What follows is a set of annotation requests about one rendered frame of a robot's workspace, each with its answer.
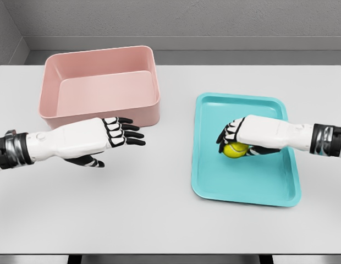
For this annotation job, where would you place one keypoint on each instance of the pink plastic basket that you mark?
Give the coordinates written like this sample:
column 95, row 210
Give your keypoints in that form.
column 104, row 82

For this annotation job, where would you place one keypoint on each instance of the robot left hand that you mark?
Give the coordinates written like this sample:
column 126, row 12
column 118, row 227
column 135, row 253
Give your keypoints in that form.
column 82, row 136

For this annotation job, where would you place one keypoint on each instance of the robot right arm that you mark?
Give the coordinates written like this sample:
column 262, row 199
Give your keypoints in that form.
column 316, row 137

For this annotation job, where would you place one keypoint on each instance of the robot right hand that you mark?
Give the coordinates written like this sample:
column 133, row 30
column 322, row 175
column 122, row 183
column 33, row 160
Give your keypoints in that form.
column 258, row 130

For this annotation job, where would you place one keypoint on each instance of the yellow tennis ball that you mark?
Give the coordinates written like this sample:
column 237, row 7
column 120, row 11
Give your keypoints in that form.
column 234, row 150

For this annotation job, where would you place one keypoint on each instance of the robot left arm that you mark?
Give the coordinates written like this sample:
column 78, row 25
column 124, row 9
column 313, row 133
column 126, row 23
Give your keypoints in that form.
column 24, row 147

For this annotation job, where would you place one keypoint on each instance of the blue plastic tray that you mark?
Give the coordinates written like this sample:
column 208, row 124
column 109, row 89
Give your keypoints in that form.
column 250, row 176

